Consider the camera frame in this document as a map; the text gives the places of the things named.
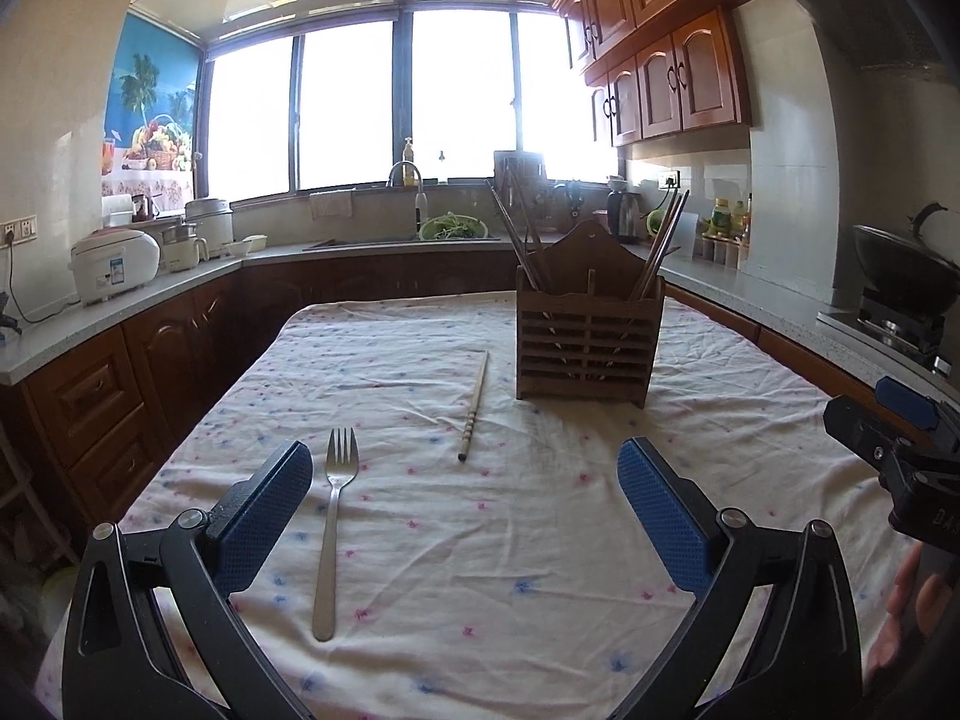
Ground wooden utensil holder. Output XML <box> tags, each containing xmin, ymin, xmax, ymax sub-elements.
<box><xmin>514</xmin><ymin>220</ymin><xmax>664</xmax><ymax>406</ymax></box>

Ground white plastic jug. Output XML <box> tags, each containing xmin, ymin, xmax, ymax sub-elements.
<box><xmin>670</xmin><ymin>211</ymin><xmax>700</xmax><ymax>260</ymax></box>

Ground wooden cabinets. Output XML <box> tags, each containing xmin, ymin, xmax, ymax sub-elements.
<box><xmin>2</xmin><ymin>254</ymin><xmax>900</xmax><ymax>562</ymax></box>
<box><xmin>551</xmin><ymin>0</ymin><xmax>752</xmax><ymax>146</ymax></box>

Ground white rice cooker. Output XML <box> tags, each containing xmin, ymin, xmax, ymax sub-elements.
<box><xmin>68</xmin><ymin>227</ymin><xmax>160</xmax><ymax>304</ymax></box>

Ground white blender appliance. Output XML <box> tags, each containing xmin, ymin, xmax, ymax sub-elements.
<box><xmin>161</xmin><ymin>221</ymin><xmax>210</xmax><ymax>273</ymax></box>

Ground upper wooden cabinets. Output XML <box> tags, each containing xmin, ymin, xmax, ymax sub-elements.
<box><xmin>551</xmin><ymin>0</ymin><xmax>752</xmax><ymax>146</ymax></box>

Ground dish drying rack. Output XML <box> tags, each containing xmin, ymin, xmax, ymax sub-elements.
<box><xmin>493</xmin><ymin>149</ymin><xmax>605</xmax><ymax>234</ymax></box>

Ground floral white tablecloth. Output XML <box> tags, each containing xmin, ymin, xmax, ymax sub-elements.
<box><xmin>32</xmin><ymin>291</ymin><xmax>921</xmax><ymax>720</ymax></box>

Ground range hood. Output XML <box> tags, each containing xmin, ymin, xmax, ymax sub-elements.
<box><xmin>796</xmin><ymin>0</ymin><xmax>958</xmax><ymax>78</ymax></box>

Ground black electric kettle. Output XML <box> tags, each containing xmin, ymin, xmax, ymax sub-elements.
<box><xmin>607</xmin><ymin>176</ymin><xmax>643</xmax><ymax>244</ymax></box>

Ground person's right hand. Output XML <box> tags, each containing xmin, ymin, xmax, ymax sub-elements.
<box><xmin>866</xmin><ymin>543</ymin><xmax>953</xmax><ymax>678</ymax></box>

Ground gas stove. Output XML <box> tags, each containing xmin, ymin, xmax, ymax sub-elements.
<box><xmin>817</xmin><ymin>288</ymin><xmax>957</xmax><ymax>380</ymax></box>

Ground round white cooker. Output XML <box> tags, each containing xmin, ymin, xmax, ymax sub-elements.
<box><xmin>184</xmin><ymin>197</ymin><xmax>235</xmax><ymax>257</ymax></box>

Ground light wooden chopstick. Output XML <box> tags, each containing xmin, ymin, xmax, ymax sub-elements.
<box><xmin>457</xmin><ymin>351</ymin><xmax>490</xmax><ymax>463</ymax></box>
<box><xmin>643</xmin><ymin>190</ymin><xmax>690</xmax><ymax>299</ymax></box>

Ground fruit poster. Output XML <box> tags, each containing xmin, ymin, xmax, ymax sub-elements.
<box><xmin>101</xmin><ymin>15</ymin><xmax>202</xmax><ymax>215</ymax></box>

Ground grey countertop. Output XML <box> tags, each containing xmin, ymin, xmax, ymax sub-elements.
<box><xmin>2</xmin><ymin>239</ymin><xmax>958</xmax><ymax>401</ymax></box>

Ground lower wooden cabinets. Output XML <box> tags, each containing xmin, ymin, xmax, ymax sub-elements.
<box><xmin>2</xmin><ymin>254</ymin><xmax>900</xmax><ymax>562</ymax></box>

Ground steel fork on left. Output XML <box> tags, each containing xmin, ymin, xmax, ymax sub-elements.
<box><xmin>311</xmin><ymin>427</ymin><xmax>359</xmax><ymax>642</ymax></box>

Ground sink faucet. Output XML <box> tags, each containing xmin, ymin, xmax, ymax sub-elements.
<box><xmin>386</xmin><ymin>158</ymin><xmax>430</xmax><ymax>232</ymax></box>

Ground black wok on stove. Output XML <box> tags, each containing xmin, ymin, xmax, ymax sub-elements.
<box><xmin>853</xmin><ymin>202</ymin><xmax>958</xmax><ymax>316</ymax></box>

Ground condiment bottles rack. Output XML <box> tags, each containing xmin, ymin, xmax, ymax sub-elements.
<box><xmin>698</xmin><ymin>197</ymin><xmax>752</xmax><ymax>270</ymax></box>

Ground chopstick in holder right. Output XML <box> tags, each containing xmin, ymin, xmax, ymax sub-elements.
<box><xmin>630</xmin><ymin>188</ymin><xmax>679</xmax><ymax>301</ymax></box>

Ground green vegetable bowl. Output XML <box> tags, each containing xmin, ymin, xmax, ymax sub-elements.
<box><xmin>418</xmin><ymin>211</ymin><xmax>490</xmax><ymax>241</ymax></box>

